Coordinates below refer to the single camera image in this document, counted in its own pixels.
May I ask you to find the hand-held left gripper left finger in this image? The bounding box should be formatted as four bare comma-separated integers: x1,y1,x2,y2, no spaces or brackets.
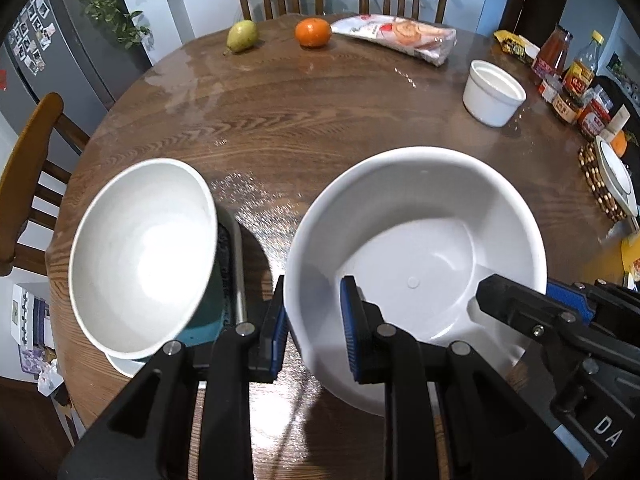
57,275,290,480

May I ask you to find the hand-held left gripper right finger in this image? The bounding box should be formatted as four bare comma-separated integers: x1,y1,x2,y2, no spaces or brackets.
340,275,584,480

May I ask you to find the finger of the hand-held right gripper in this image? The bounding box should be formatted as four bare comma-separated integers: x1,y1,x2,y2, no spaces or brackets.
546,280,640,348
475,274,640,381

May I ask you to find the teal plate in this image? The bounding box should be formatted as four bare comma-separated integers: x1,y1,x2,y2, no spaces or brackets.
177,260,236,349

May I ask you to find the large deep white bowl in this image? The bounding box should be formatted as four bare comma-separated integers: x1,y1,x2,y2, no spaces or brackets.
283,146,548,417

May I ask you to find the white plate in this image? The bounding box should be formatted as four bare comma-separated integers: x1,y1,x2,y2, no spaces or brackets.
104,350,153,379

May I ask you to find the round white bowl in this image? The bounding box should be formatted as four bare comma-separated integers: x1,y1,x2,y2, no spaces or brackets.
68,158,219,360

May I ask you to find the yellow box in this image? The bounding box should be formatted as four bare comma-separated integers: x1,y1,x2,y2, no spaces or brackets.
620,232,640,292

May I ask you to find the wooden bead trivet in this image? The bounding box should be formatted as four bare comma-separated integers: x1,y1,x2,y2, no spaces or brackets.
578,141,629,222

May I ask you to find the white lidded dish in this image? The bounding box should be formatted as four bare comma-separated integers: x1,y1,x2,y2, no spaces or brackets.
595,136,639,217

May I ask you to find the small tangerine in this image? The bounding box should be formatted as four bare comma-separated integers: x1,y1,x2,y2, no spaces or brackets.
610,130,640,159

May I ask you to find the cream tube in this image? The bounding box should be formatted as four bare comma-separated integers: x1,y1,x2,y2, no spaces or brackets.
597,105,632,144

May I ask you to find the cluster of condiment jars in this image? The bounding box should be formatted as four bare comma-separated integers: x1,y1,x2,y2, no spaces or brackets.
537,72,614,142

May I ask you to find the black bag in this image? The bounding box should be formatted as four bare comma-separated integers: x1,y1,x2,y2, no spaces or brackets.
595,75,640,181

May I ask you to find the small white ramekin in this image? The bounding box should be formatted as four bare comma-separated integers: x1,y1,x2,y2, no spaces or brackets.
462,59,527,128

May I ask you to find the yellow cap oil bottle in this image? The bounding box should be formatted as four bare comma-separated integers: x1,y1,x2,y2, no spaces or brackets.
562,30,605,97

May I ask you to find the red sauce bottle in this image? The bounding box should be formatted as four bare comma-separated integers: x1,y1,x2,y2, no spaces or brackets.
531,24,574,86

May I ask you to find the yellow snack packet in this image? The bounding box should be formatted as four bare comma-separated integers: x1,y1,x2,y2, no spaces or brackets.
493,30,541,64

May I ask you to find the clear plastic snack bag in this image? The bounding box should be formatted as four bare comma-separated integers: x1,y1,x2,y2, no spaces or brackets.
330,14,457,67

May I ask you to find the orange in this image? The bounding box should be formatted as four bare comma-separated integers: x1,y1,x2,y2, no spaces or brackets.
294,17,333,49

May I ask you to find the green pear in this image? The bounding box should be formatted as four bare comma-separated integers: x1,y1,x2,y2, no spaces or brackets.
223,19,260,55

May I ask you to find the grey fridge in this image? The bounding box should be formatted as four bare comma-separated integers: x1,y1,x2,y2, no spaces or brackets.
0,0,119,133

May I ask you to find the trailing green plant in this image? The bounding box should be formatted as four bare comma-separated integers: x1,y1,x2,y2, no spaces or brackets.
65,0,153,51

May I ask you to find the group of fridge photo magnets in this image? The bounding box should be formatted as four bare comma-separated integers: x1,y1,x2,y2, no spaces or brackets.
7,0,54,78

